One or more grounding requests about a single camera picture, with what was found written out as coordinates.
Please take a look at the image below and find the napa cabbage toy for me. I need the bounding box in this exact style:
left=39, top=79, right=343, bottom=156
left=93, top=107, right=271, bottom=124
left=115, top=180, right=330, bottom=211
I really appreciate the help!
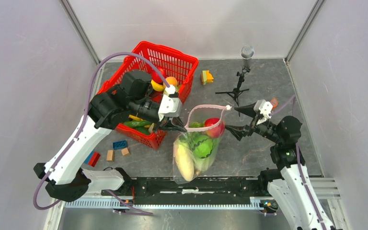
left=190, top=138, right=216, bottom=172

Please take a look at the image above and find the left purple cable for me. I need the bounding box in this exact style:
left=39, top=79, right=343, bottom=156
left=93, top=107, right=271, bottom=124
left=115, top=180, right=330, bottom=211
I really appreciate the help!
left=32, top=52, right=172, bottom=217

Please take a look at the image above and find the orange slice toy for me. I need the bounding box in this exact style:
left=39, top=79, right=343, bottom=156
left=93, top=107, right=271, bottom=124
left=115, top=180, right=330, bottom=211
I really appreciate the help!
left=270, top=97, right=278, bottom=109

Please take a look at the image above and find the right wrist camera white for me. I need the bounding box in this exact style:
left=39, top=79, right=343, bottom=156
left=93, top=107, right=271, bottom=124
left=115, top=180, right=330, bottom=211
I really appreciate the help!
left=253, top=99, right=273, bottom=125

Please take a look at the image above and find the red plastic basket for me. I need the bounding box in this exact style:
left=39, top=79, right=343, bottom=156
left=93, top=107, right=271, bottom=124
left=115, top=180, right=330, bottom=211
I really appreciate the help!
left=98, top=41, right=199, bottom=150

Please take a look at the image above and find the green cucumber toy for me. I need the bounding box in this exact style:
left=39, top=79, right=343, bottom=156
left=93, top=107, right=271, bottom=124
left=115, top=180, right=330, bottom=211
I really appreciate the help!
left=123, top=120, right=152, bottom=128

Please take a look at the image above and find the wooden block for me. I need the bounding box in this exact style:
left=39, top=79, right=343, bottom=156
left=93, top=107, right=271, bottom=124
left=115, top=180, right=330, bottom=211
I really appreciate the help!
left=121, top=148, right=130, bottom=156
left=106, top=149, right=115, bottom=161

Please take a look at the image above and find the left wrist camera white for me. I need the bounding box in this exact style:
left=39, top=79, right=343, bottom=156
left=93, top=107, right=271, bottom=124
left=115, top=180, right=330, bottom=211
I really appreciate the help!
left=158, top=85, right=183, bottom=121

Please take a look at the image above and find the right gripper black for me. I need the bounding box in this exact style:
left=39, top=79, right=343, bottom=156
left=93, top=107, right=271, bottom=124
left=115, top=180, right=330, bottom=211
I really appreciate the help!
left=223, top=101, right=282, bottom=144

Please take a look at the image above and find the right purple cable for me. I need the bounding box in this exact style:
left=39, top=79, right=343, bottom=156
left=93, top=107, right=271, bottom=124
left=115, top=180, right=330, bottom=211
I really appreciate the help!
left=266, top=94, right=329, bottom=230

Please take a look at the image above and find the white long radish toy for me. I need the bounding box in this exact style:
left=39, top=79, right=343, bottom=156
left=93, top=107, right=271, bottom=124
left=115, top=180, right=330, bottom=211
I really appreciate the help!
left=173, top=142, right=194, bottom=182

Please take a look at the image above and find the blue toy brick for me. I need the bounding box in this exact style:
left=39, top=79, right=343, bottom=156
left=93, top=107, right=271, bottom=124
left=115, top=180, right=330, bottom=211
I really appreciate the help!
left=113, top=140, right=127, bottom=150

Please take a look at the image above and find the clear zip top bag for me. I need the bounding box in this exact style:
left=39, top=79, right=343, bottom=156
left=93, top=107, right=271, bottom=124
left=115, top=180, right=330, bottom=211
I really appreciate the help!
left=172, top=104, right=232, bottom=184

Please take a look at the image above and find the purple cable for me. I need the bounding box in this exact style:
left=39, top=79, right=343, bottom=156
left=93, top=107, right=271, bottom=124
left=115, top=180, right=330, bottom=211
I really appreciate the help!
left=32, top=52, right=172, bottom=217
left=266, top=94, right=329, bottom=230

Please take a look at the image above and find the small red apple toy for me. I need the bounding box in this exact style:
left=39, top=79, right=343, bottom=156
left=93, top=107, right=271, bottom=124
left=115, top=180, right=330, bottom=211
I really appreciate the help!
left=204, top=117, right=225, bottom=138

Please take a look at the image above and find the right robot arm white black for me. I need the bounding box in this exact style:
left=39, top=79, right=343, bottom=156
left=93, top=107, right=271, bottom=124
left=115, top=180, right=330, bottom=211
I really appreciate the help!
left=226, top=100, right=336, bottom=230

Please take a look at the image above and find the orange peach toy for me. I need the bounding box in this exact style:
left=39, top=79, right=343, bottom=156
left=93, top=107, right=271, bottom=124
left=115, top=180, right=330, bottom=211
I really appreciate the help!
left=165, top=76, right=178, bottom=87

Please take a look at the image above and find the red toy brick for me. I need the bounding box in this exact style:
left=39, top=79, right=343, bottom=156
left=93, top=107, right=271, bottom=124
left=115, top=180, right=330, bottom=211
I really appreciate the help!
left=84, top=151, right=101, bottom=167

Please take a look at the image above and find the green grapes toy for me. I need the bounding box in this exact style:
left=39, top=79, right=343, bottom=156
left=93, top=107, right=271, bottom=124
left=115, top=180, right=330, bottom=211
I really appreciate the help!
left=189, top=122, right=204, bottom=128

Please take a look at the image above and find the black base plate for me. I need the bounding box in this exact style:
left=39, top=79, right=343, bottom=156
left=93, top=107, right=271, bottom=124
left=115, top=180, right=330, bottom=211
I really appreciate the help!
left=101, top=176, right=270, bottom=205

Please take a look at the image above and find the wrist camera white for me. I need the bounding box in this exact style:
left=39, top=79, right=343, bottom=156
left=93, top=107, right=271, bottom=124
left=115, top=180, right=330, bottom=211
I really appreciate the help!
left=158, top=85, right=183, bottom=121
left=253, top=99, right=273, bottom=125

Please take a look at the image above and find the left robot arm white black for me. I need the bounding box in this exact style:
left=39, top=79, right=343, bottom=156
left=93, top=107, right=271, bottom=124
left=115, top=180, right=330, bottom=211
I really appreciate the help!
left=34, top=70, right=185, bottom=202

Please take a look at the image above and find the microphone on black tripod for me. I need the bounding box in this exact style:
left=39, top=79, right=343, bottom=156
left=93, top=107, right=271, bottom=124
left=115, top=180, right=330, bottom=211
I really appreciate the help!
left=215, top=45, right=254, bottom=106

